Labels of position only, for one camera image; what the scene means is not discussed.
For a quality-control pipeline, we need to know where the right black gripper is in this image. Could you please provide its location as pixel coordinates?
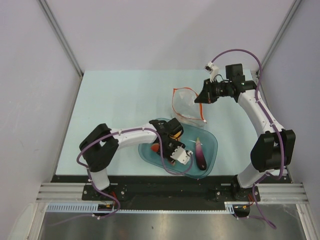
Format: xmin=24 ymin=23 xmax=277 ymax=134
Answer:
xmin=195 ymin=78 xmax=232 ymax=104

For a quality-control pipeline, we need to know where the toy watermelon slice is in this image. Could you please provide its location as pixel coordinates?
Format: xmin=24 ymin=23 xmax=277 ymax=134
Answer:
xmin=150 ymin=143 xmax=160 ymax=153

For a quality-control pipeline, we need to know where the clear orange zip top bag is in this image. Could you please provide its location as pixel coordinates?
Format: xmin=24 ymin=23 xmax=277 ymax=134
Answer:
xmin=171 ymin=87 xmax=207 ymax=128

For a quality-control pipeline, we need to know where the grey toy fish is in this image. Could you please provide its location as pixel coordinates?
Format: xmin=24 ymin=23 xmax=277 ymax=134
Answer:
xmin=175 ymin=116 xmax=205 ymax=128

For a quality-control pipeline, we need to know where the blue transparent plastic tub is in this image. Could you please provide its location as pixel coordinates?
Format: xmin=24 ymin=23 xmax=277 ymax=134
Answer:
xmin=138 ymin=123 xmax=218 ymax=179

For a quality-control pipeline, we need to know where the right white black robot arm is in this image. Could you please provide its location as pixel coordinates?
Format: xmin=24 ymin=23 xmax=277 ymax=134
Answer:
xmin=195 ymin=62 xmax=296 ymax=201

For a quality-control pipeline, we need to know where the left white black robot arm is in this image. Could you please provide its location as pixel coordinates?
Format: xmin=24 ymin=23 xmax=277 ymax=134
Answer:
xmin=76 ymin=118 xmax=191 ymax=200

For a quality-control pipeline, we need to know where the orange toy peach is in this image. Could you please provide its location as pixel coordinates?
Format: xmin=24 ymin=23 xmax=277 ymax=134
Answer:
xmin=169 ymin=130 xmax=184 ymax=141

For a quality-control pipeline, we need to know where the purple toy eggplant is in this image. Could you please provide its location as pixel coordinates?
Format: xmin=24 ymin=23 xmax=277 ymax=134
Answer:
xmin=195 ymin=138 xmax=207 ymax=171

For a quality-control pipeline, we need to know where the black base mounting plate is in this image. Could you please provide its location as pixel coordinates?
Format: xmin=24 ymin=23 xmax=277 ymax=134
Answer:
xmin=51 ymin=173 xmax=292 ymax=218

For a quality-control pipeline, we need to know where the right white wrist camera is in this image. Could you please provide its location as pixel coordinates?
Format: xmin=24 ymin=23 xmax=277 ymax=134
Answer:
xmin=204 ymin=61 xmax=220 ymax=82

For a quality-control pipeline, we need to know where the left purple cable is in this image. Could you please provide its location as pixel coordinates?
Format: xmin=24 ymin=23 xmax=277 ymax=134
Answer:
xmin=47 ymin=127 xmax=195 ymax=226

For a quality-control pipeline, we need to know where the white slotted cable duct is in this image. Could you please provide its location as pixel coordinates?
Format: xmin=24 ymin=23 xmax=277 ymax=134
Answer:
xmin=45 ymin=202 xmax=235 ymax=214

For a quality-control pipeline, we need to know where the right aluminium corner post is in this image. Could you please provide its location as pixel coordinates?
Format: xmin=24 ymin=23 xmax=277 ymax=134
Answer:
xmin=256 ymin=0 xmax=303 ymax=76

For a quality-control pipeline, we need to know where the aluminium corner post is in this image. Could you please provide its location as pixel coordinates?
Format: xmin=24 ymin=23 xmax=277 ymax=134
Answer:
xmin=256 ymin=0 xmax=303 ymax=76
xmin=37 ymin=0 xmax=85 ymax=77

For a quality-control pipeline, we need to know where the left aluminium corner post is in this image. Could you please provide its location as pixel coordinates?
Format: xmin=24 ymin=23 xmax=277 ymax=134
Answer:
xmin=37 ymin=0 xmax=85 ymax=77

